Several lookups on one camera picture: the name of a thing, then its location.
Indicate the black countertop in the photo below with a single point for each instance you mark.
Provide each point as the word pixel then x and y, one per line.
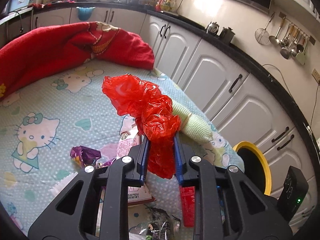
pixel 243 101

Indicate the purple snack wrapper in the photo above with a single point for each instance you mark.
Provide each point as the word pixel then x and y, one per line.
pixel 85 156

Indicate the white lower cabinets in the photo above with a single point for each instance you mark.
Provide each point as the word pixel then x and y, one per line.
pixel 235 100

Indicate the steel kettle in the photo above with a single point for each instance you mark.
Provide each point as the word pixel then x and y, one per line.
pixel 212 28

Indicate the hanging steel ladles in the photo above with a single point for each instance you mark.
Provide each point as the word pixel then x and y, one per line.
pixel 292 41

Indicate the hello kitty bed sheet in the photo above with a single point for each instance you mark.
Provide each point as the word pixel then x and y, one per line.
pixel 42 122

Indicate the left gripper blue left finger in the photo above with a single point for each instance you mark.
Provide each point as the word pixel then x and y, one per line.
pixel 142 159

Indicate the condiment bottles group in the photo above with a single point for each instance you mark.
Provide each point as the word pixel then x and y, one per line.
pixel 163 5

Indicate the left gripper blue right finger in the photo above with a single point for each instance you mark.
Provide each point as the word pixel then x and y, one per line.
pixel 180 163

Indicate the black pot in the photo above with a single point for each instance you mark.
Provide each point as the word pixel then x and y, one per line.
pixel 226 35

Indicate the red floral blanket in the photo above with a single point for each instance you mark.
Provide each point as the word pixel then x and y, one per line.
pixel 46 51

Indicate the light blue storage box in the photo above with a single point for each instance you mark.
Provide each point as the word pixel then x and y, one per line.
pixel 17 4

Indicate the blue hanging basket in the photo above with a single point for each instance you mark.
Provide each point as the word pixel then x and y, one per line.
pixel 83 13

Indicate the yellow rimmed black trash bin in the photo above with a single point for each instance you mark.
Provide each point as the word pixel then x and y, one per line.
pixel 256 166

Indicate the green knitted cloth roll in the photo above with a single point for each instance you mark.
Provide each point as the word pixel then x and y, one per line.
pixel 192 125

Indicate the white paper cupcake liner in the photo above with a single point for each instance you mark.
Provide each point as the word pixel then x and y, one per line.
pixel 59 186

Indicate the red cylindrical bottle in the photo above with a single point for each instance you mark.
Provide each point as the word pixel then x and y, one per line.
pixel 187 196

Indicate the wire skimmer strainer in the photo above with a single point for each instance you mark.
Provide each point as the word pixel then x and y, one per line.
pixel 261 34

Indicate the yellow white snack box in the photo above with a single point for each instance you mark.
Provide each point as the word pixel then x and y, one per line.
pixel 138 193

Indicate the black clear plastic package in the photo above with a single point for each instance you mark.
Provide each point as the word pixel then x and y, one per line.
pixel 162 225

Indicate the red plastic bag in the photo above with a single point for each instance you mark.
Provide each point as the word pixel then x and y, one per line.
pixel 153 114

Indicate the wall power socket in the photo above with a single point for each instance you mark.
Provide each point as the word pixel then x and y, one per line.
pixel 316 76

